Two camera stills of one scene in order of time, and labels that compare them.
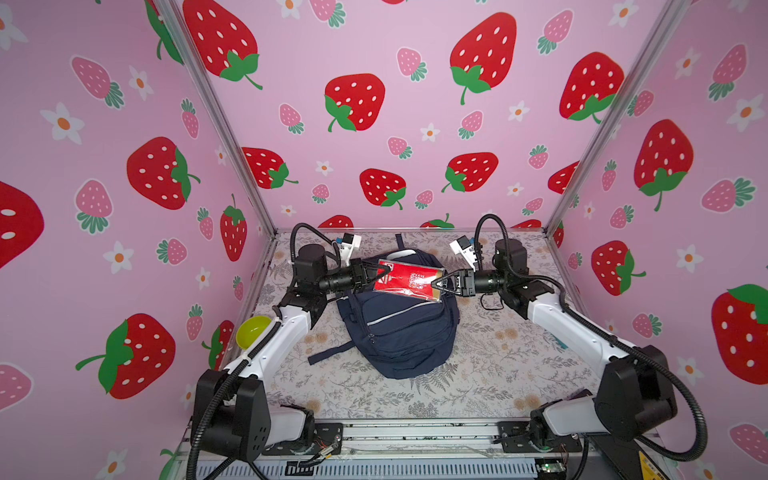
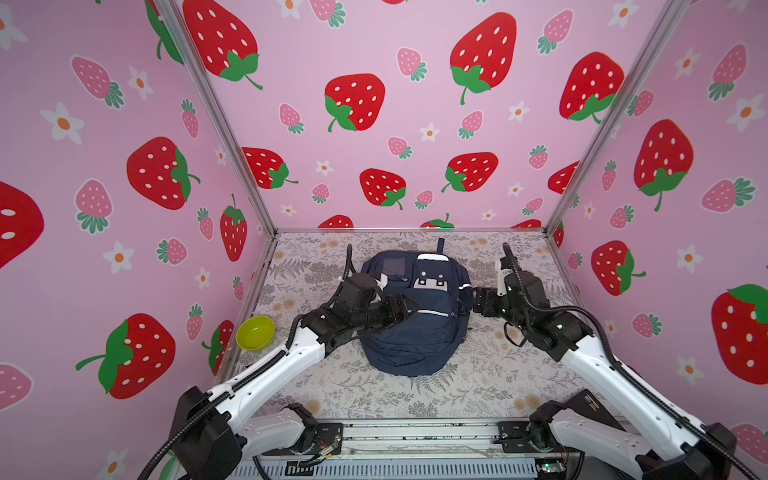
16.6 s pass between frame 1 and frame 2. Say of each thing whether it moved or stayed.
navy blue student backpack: moved
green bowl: stayed
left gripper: moved
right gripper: moved
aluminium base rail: stayed
